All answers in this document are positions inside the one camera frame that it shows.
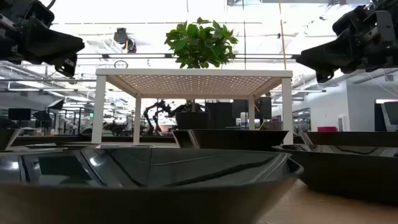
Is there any black studio lamp hood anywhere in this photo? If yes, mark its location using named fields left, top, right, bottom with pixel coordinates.
left=32, top=110, right=53, bottom=128
left=46, top=98, right=65, bottom=111

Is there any black aluminium table frame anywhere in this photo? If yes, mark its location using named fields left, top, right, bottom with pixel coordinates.
left=12, top=134, right=177, bottom=144

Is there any black leaf-shaped plastic plate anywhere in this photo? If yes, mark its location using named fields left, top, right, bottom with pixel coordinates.
left=0, top=145, right=305, bottom=224

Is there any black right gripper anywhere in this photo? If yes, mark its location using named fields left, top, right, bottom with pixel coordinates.
left=295, top=0, right=398, bottom=83

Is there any black background cabinet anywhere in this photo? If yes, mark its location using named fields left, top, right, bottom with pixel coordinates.
left=205, top=96, right=273, bottom=131

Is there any black square plastic plate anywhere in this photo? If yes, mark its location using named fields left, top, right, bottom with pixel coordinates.
left=0, top=128, right=22, bottom=151
left=172, top=129, right=289, bottom=152
left=303, top=131, right=398, bottom=147

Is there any white perforated metal shelf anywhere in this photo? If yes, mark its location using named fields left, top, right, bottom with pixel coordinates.
left=91, top=68, right=294, bottom=146

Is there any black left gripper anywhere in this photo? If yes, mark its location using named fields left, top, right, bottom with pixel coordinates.
left=0, top=0, right=85, bottom=78

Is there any black hanging cable reel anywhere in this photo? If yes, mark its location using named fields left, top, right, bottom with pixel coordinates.
left=113, top=27, right=137, bottom=54

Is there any black background monitor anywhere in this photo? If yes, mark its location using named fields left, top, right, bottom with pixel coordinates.
left=7, top=108, right=32, bottom=121

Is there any yellow hanging cable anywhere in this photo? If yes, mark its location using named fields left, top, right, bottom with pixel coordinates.
left=277, top=0, right=287, bottom=71

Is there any green potted plant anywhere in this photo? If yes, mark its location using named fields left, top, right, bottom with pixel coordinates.
left=164, top=17, right=239, bottom=131

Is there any dark monitor white bezel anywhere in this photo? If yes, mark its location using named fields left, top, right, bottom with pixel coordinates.
left=374, top=101, right=398, bottom=132

